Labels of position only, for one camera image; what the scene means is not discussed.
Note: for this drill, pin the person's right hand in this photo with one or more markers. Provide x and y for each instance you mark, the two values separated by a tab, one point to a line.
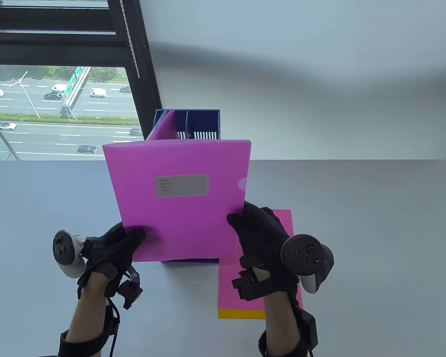
260	234

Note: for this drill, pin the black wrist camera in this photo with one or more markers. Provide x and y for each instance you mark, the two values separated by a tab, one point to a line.
245	286
130	292

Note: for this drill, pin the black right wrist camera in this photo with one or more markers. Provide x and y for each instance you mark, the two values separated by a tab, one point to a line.
245	286

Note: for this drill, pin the black box on right forearm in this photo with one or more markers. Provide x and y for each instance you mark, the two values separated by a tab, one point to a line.
309	331

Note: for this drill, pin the grey slanted metal strut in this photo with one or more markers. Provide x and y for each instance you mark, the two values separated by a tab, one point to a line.
2	135

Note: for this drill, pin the pink cardstock sheet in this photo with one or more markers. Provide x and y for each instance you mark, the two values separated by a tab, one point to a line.
230	286

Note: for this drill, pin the grey left hand controller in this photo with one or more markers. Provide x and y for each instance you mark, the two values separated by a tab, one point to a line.
65	253

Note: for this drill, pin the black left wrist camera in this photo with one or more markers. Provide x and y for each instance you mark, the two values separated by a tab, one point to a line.
130	292

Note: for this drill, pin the person's left hand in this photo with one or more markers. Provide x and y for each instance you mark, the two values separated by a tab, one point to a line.
111	249

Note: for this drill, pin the pink translucent L-shaped folder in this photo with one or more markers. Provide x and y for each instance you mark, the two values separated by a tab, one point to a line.
178	208
163	128

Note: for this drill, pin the grey right hand controller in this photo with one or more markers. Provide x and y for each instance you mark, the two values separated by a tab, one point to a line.
306	256

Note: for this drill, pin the grey street lamp pole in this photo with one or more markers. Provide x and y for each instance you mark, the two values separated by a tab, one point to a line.
29	98

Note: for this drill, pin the person's left forearm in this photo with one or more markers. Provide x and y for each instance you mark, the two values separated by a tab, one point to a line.
87	312

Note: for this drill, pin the person's right forearm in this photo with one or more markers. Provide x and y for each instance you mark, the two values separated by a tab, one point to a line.
282	323

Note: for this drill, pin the black window frame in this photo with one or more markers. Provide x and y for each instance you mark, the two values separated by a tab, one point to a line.
145	85

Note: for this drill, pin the green road sign gantry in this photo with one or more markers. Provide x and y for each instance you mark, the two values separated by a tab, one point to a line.
73	80

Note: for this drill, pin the blue perforated file holder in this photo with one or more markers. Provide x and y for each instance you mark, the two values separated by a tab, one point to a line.
204	122

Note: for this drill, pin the grey hand controller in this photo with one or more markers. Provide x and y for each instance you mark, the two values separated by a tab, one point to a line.
65	253
306	256

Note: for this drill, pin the yellow cardstock sheet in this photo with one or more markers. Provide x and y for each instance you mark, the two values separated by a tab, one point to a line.
241	314

